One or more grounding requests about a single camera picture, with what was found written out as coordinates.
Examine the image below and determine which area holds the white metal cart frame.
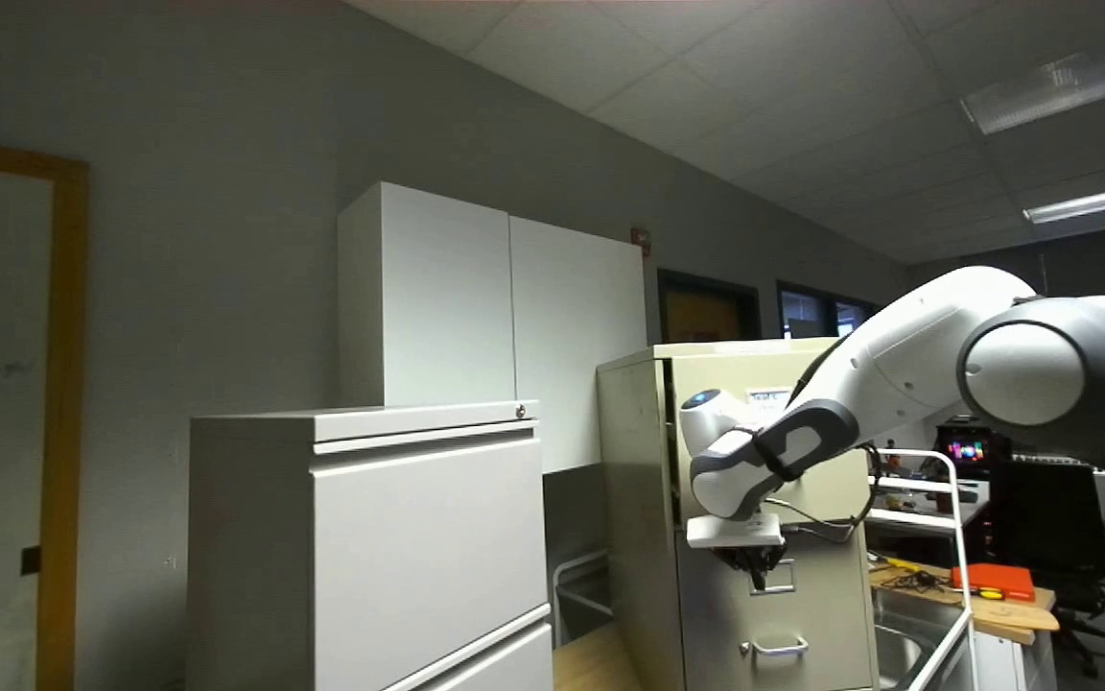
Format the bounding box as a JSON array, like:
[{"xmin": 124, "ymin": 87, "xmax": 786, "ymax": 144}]
[{"xmin": 865, "ymin": 450, "xmax": 974, "ymax": 691}]

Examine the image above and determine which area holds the orange tool case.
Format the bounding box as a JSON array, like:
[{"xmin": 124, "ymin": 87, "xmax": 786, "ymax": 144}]
[{"xmin": 949, "ymin": 564, "xmax": 1036, "ymax": 604}]

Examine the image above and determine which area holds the computer monitor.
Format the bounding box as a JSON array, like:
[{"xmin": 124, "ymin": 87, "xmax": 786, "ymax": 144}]
[{"xmin": 937, "ymin": 425, "xmax": 1010, "ymax": 481}]

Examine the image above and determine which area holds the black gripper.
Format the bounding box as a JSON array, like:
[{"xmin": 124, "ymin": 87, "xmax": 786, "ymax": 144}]
[{"xmin": 723, "ymin": 546, "xmax": 784, "ymax": 586}]

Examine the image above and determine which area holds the wood framed whiteboard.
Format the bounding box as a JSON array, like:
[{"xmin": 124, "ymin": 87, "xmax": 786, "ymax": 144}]
[{"xmin": 0, "ymin": 144, "xmax": 87, "ymax": 691}]

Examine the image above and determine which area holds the beige top file drawer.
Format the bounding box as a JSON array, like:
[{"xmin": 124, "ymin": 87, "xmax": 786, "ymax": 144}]
[{"xmin": 595, "ymin": 336, "xmax": 868, "ymax": 615}]

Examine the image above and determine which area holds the black office chair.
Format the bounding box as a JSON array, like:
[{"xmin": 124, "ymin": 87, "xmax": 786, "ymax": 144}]
[{"xmin": 1003, "ymin": 459, "xmax": 1105, "ymax": 677}]

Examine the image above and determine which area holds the ceiling light fixture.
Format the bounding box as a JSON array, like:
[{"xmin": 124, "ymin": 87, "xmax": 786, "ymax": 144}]
[{"xmin": 963, "ymin": 46, "xmax": 1105, "ymax": 134}]

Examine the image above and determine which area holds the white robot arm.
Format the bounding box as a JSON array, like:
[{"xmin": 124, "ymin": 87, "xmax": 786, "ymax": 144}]
[{"xmin": 680, "ymin": 263, "xmax": 1105, "ymax": 579}]

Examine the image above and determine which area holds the white wall cabinet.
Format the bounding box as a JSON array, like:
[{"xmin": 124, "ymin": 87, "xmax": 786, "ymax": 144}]
[{"xmin": 338, "ymin": 180, "xmax": 648, "ymax": 472}]

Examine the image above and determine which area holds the beige file cabinet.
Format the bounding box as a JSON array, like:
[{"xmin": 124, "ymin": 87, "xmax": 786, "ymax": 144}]
[{"xmin": 595, "ymin": 336, "xmax": 877, "ymax": 691}]

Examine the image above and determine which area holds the grey lateral file cabinet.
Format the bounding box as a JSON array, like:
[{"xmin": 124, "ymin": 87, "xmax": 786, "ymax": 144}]
[{"xmin": 183, "ymin": 401, "xmax": 554, "ymax": 691}]

